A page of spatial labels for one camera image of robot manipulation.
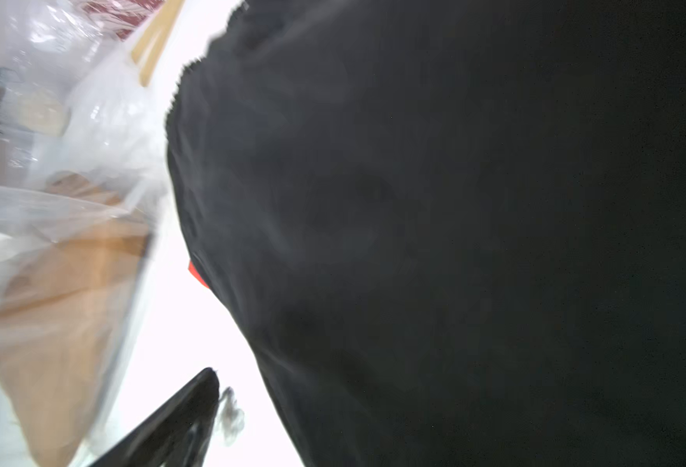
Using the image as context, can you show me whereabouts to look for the black lid seasoning shaker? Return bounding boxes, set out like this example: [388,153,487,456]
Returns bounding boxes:
[0,68,70,136]

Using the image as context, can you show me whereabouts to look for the red trousers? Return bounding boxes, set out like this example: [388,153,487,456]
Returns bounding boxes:
[188,262,210,289]

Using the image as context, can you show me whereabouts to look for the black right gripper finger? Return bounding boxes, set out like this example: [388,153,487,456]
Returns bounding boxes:
[92,368,219,467]

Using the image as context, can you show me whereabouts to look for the black trousers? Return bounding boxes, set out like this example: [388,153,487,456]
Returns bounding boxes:
[166,1,686,466]

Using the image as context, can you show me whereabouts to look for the brown trousers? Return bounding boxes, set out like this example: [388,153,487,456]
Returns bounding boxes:
[0,171,161,466]

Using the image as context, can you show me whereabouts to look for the clear plastic vacuum bag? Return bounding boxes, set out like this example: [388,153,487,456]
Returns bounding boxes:
[0,1,165,466]

